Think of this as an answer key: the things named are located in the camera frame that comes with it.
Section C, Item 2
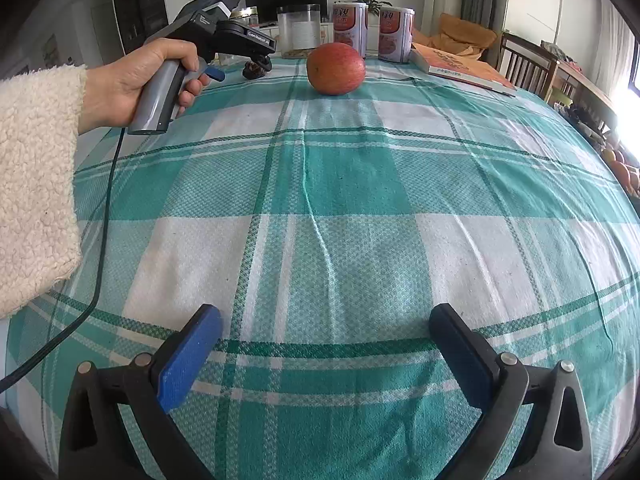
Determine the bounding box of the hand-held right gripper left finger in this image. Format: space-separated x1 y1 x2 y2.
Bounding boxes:
59 303 223 480

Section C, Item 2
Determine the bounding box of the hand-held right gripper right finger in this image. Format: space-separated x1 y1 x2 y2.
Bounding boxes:
429 303 593 480

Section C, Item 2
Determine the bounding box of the dark dried fruit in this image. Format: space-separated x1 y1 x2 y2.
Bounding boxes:
242 56 274 81

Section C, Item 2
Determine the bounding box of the cream fleece sleeved left forearm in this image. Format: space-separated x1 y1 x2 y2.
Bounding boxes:
0 64 88 320

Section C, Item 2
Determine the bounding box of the person's left hand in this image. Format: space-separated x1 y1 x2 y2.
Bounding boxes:
79 37 212 135

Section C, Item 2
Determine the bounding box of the clear plastic jar black lid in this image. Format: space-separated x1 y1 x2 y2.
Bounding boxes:
276 4 321 59

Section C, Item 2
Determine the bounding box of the glass jar gold lid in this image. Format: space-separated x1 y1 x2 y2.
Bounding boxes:
231 6 259 28

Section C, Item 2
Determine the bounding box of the red apple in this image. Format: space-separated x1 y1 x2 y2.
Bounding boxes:
306 42 366 96

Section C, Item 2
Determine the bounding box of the white orange printed can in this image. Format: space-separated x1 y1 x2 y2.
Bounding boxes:
332 2 369 58
378 7 416 64

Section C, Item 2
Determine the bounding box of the green potted plant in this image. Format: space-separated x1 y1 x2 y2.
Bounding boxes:
348 0 393 16

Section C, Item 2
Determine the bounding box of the green white plaid tablecloth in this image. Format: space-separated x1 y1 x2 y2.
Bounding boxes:
0 50 640 480

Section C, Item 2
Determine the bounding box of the orange cover book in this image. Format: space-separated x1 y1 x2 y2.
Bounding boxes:
410 42 518 97

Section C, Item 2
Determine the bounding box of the orange beanbag chair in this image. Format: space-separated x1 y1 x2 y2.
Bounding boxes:
412 12 501 61

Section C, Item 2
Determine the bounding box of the dark wooden chair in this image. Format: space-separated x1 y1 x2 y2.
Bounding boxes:
497 31 561 103

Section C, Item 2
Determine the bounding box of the cluttered wooden desk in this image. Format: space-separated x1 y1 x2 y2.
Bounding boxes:
550 47 621 131

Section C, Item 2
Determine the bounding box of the dark wall cabinet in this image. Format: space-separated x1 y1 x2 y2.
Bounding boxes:
110 0 168 53

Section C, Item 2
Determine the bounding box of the black cable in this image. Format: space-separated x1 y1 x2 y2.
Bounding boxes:
0 127 124 394

